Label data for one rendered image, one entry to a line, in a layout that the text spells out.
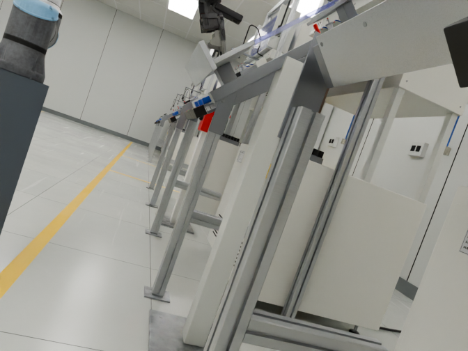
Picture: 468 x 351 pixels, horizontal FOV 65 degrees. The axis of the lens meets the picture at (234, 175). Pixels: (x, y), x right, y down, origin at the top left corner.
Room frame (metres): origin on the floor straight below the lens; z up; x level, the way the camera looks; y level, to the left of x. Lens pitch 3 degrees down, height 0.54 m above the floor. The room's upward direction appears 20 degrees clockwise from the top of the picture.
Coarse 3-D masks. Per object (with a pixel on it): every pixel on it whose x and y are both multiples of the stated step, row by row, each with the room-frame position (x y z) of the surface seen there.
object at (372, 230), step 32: (224, 192) 1.97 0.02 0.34; (320, 192) 1.38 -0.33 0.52; (352, 192) 1.41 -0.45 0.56; (384, 192) 1.45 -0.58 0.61; (288, 224) 1.36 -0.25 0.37; (352, 224) 1.42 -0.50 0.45; (384, 224) 1.46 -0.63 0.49; (416, 224) 1.50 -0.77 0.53; (288, 256) 1.37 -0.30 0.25; (320, 256) 1.40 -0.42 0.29; (352, 256) 1.44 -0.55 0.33; (384, 256) 1.47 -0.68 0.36; (288, 288) 1.38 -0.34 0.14; (320, 288) 1.42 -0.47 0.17; (352, 288) 1.45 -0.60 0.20; (384, 288) 1.49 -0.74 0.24; (352, 320) 1.46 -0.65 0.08
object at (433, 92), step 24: (408, 72) 1.42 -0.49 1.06; (432, 72) 1.45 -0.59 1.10; (336, 96) 1.89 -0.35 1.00; (360, 96) 1.74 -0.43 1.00; (384, 96) 1.60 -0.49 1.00; (408, 96) 1.49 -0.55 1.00; (432, 96) 1.46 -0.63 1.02; (456, 96) 1.48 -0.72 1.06; (384, 120) 1.44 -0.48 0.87; (432, 168) 1.50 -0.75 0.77
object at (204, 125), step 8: (208, 120) 2.26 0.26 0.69; (200, 128) 2.27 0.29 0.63; (208, 128) 2.26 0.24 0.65; (200, 136) 2.30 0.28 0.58; (200, 144) 2.30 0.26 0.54; (200, 152) 2.30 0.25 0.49; (192, 160) 2.29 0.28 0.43; (192, 168) 2.30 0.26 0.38; (184, 192) 2.30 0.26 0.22; (176, 208) 2.29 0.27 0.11; (176, 216) 2.30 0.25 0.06; (168, 224) 2.22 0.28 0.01; (192, 232) 2.24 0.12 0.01
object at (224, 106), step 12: (324, 0) 1.92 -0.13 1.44; (228, 96) 1.22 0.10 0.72; (192, 108) 1.97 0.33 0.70; (216, 108) 1.21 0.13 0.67; (228, 108) 1.22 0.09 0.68; (192, 120) 1.97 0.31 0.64; (216, 120) 1.21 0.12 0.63; (216, 132) 1.22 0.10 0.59; (312, 156) 1.52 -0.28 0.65; (180, 180) 1.96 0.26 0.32; (204, 192) 1.99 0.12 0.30; (216, 192) 2.00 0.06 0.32; (192, 216) 1.24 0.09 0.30; (204, 216) 1.24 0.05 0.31; (216, 216) 1.28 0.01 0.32; (216, 228) 1.25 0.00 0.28; (144, 288) 1.24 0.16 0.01; (168, 300) 1.22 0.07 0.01
